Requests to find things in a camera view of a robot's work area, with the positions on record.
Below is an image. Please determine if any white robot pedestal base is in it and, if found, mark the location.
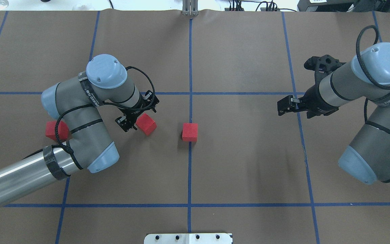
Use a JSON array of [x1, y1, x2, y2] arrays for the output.
[[144, 233, 233, 244]]

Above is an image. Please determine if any aluminium frame post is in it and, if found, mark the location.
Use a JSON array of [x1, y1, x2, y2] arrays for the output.
[[182, 0, 199, 16]]

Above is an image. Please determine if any wrist black camera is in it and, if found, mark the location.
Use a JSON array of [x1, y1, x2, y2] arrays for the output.
[[304, 55, 345, 84], [142, 90, 160, 113]]

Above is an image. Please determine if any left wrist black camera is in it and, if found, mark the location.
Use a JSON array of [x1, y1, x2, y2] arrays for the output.
[[142, 90, 160, 113]]

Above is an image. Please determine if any red block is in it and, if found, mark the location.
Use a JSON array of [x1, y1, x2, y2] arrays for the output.
[[135, 113, 157, 136], [45, 120, 70, 142], [182, 123, 198, 142]]

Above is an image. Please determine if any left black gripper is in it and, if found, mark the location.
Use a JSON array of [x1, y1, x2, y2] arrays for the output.
[[115, 98, 145, 132]]

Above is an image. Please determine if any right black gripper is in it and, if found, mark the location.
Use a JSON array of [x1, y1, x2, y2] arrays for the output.
[[277, 84, 339, 119]]

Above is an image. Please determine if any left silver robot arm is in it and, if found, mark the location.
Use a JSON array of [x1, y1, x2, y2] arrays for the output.
[[0, 54, 158, 207]]

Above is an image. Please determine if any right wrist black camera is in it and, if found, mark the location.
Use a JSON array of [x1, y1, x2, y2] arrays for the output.
[[304, 55, 345, 84]]

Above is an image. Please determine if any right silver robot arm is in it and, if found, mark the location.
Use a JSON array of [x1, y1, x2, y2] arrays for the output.
[[277, 42, 390, 185]]

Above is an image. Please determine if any brown paper table mat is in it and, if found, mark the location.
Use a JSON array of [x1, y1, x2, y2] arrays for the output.
[[0, 9, 390, 244]]

